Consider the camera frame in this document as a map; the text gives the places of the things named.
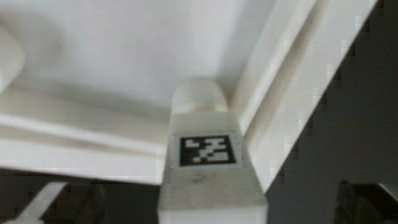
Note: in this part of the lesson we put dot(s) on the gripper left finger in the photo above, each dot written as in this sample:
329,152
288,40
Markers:
81,205

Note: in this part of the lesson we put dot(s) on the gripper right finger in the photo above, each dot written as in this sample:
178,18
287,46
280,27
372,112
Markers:
367,203

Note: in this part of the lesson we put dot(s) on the white leg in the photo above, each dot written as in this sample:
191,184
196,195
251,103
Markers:
210,192

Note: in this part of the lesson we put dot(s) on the white square tabletop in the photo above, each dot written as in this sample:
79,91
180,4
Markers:
100,54

